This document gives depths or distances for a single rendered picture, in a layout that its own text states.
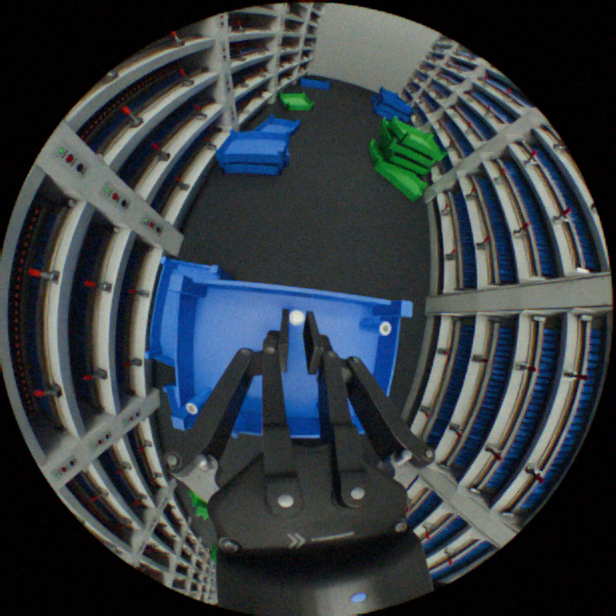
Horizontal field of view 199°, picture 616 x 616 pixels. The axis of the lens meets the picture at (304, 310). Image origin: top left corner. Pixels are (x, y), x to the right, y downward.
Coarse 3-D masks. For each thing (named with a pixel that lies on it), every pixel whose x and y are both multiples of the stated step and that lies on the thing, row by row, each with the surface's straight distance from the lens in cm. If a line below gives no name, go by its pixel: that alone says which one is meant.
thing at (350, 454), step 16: (336, 368) 13; (320, 384) 13; (336, 384) 11; (320, 400) 13; (336, 400) 11; (320, 416) 12; (336, 416) 10; (320, 432) 12; (336, 432) 9; (352, 432) 9; (336, 448) 8; (352, 448) 9; (336, 464) 8; (352, 464) 8; (336, 480) 8; (352, 480) 8; (368, 480) 8; (336, 496) 8; (352, 496) 8; (368, 496) 8
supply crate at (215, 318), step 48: (192, 288) 24; (240, 288) 24; (288, 288) 21; (192, 336) 29; (240, 336) 27; (336, 336) 27; (384, 336) 29; (192, 384) 31; (288, 384) 28; (384, 384) 28; (240, 432) 27
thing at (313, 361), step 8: (312, 312) 19; (312, 320) 18; (304, 328) 20; (312, 328) 16; (304, 336) 19; (312, 336) 15; (304, 344) 19; (312, 344) 14; (320, 344) 14; (312, 352) 14; (320, 352) 14; (312, 360) 14; (312, 368) 15
